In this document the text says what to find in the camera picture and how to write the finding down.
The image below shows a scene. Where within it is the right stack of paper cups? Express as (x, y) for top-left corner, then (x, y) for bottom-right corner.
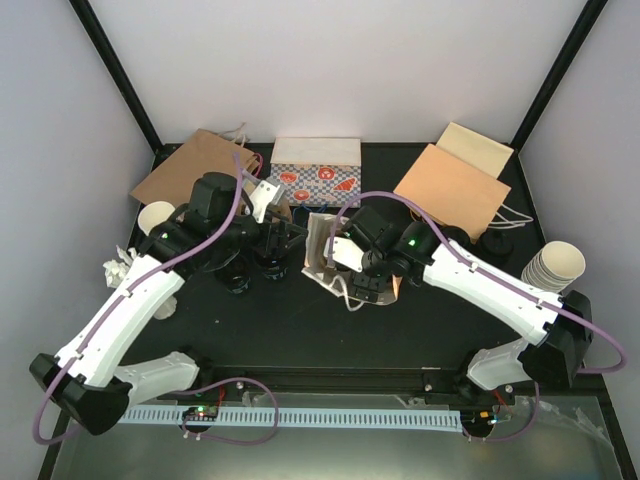
(521, 241), (586, 293)

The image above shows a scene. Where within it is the right black frame post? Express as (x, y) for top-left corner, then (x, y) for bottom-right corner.
(510, 0), (609, 149)

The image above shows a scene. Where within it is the black lid stack left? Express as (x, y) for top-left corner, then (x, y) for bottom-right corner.
(441, 226), (471, 248)

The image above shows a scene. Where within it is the checkered printed paper bag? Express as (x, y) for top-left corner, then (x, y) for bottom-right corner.
(270, 137), (362, 208)

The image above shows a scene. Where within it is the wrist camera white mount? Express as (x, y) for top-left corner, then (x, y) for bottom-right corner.
(323, 237), (364, 272)
(249, 180), (285, 224)

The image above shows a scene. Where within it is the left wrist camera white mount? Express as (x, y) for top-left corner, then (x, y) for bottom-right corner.
(249, 180), (285, 224)

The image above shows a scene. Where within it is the bundle of wrapped straws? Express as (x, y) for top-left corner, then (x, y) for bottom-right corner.
(103, 246), (177, 320)

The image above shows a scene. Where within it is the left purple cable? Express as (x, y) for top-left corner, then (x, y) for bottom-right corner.
(32, 152), (281, 446)

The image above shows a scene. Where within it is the brown flat paper bag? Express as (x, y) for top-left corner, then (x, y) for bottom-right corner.
(130, 129), (258, 207)

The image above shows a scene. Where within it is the blue slotted cable duct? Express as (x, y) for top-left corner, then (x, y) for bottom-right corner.
(119, 405), (462, 433)

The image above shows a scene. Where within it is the black frame post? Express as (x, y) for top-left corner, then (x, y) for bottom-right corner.
(69, 0), (163, 153)
(510, 0), (609, 149)

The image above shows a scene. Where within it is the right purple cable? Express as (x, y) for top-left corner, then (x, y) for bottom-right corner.
(327, 191), (629, 444)

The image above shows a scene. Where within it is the blue bag handle string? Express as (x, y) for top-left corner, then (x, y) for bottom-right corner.
(293, 203), (329, 229)

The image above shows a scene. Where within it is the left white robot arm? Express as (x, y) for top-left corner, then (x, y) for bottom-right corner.
(29, 172), (306, 435)

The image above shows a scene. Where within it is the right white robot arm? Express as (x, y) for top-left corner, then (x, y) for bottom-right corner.
(324, 207), (593, 403)

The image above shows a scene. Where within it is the black lid stack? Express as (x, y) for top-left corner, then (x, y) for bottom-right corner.
(441, 226), (471, 248)
(478, 230), (514, 265)

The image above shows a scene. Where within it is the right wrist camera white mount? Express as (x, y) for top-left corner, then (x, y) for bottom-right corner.
(323, 237), (364, 272)

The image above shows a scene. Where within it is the orange kraft paper bag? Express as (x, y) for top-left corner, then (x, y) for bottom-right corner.
(302, 213), (401, 312)

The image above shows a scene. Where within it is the stack of pulp cup carriers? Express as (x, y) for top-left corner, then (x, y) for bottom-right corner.
(237, 191), (292, 222)

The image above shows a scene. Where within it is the black lid stack right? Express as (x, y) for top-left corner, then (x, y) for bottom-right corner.
(478, 230), (514, 265)

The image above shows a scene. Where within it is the orange flat bag right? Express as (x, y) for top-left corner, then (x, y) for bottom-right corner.
(394, 145), (511, 242)

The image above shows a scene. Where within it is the left stack of paper cups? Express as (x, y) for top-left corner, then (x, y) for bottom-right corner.
(137, 201), (175, 236)

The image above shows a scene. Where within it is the left black frame post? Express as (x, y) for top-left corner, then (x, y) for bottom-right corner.
(69, 0), (163, 153)

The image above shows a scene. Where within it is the tan flat paper bag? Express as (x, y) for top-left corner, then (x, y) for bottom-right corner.
(436, 122), (514, 179)

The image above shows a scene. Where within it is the purple cable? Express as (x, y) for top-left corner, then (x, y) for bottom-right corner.
(327, 191), (629, 444)
(32, 152), (281, 446)

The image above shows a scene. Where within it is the stack of paper cups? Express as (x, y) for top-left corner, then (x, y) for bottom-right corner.
(137, 201), (175, 236)
(521, 241), (586, 293)

